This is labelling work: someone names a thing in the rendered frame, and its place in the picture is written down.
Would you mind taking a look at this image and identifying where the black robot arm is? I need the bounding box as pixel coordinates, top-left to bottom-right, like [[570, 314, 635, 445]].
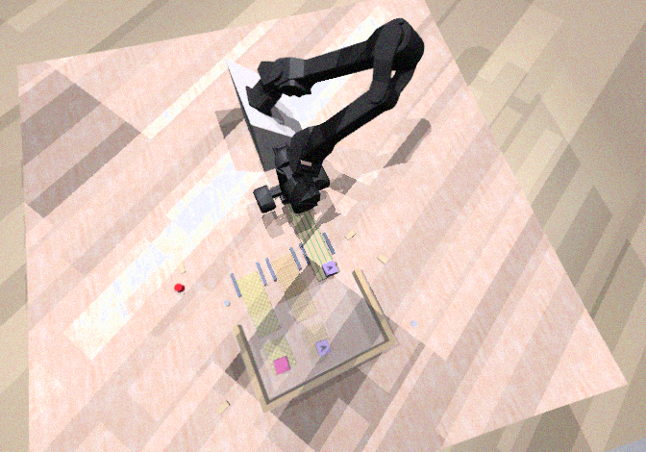
[[245, 18, 425, 213]]

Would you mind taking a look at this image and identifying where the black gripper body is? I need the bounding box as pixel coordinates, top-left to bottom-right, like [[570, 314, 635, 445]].
[[253, 166, 330, 213]]

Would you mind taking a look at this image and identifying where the purple cube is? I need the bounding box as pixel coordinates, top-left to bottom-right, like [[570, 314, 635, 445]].
[[322, 261, 337, 278]]

